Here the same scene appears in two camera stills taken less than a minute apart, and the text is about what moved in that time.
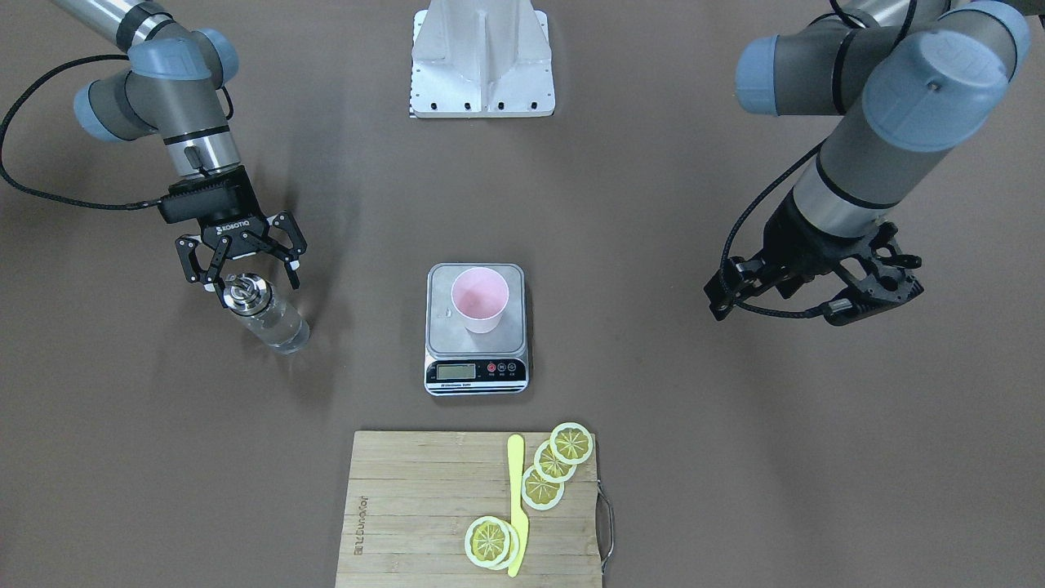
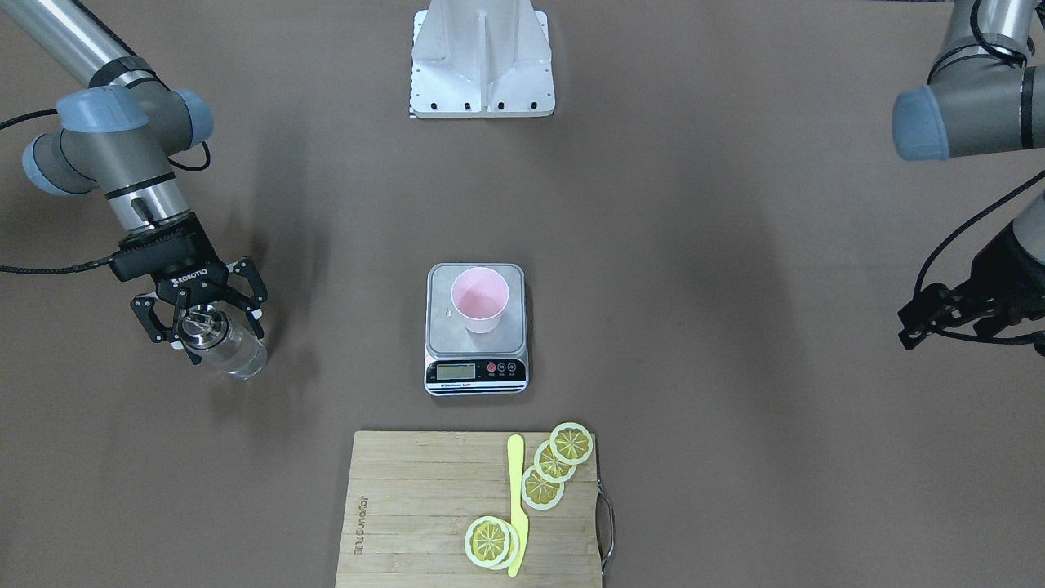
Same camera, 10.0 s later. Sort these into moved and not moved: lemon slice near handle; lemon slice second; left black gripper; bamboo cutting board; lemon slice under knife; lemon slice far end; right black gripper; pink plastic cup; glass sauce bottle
Moved: right black gripper; left black gripper; glass sauce bottle
Not moved: lemon slice second; lemon slice far end; bamboo cutting board; pink plastic cup; lemon slice under knife; lemon slice near handle
